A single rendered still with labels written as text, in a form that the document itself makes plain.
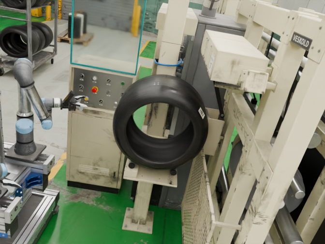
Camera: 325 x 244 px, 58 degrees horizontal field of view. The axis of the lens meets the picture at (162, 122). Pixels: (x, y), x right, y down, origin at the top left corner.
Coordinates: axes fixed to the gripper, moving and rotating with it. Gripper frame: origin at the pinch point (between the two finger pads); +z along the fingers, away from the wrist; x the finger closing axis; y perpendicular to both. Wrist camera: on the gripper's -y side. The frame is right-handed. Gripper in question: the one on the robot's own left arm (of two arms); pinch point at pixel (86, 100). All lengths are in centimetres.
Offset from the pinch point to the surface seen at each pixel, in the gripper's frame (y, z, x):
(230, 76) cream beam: -75, 49, 96
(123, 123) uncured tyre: -25, 11, 64
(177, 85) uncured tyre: -51, 40, 64
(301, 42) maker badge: -99, 65, 111
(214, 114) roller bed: -15, 90, 41
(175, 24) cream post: -76, 47, 27
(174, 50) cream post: -59, 49, 30
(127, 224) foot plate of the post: 99, 37, 49
